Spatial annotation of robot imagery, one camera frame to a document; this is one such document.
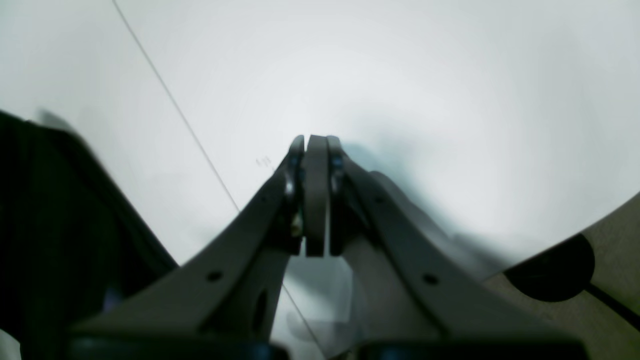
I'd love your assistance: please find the black T-shirt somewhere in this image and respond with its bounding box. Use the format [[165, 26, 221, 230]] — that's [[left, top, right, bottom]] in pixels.
[[0, 112, 178, 360]]

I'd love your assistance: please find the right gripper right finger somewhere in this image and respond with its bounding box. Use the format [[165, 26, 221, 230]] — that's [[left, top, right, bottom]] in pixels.
[[327, 136, 588, 360]]

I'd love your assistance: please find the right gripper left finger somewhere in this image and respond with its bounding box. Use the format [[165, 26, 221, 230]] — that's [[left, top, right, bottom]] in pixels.
[[70, 136, 330, 360]]

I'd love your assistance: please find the black round floor object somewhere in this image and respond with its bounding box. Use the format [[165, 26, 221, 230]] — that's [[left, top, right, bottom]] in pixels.
[[504, 234, 595, 303]]

